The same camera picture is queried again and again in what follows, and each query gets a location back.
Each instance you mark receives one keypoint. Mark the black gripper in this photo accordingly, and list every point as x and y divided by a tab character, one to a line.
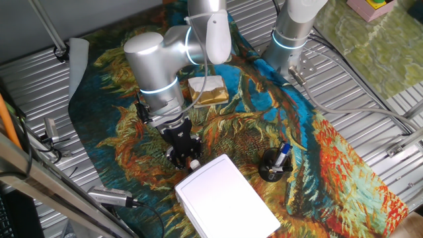
180	137

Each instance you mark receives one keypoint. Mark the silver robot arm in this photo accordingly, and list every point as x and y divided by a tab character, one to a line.
155	66

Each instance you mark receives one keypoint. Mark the sunflower painting cloth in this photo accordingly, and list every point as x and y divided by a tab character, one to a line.
231	132

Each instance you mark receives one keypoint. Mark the white plastic lidded box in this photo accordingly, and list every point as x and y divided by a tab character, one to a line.
224	198

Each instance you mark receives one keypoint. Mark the gold white tissue pack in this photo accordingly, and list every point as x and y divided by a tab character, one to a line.
211	94

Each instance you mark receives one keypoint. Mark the black mesh pen holder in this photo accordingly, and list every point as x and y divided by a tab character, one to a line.
266	170

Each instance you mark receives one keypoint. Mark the black pen with gold tip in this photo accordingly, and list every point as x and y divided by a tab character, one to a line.
281	169

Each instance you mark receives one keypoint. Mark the grey marker with blue cap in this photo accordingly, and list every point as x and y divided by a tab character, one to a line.
284	152

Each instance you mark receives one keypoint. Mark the black computer device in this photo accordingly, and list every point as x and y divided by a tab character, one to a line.
23	215

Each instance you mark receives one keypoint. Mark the grey metal pole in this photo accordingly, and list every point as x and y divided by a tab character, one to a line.
49	28

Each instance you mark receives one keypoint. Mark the green marbled mat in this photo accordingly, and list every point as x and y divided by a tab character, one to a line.
380	49

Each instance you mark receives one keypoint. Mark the pink box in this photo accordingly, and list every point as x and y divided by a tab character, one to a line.
363	11

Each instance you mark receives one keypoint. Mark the yellow green button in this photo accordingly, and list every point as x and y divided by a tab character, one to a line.
379	4

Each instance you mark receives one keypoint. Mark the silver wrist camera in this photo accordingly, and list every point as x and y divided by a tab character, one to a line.
165	114

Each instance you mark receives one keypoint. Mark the ribbed silver depth camera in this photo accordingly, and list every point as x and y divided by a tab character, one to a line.
109	196

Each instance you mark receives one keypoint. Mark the aluminium frame bar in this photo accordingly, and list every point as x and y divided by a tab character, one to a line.
39	175

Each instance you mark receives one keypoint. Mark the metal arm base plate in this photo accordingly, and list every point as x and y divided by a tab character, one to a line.
307	67

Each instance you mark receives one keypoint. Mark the aluminium profile rail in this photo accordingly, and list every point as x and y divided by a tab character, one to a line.
406	143

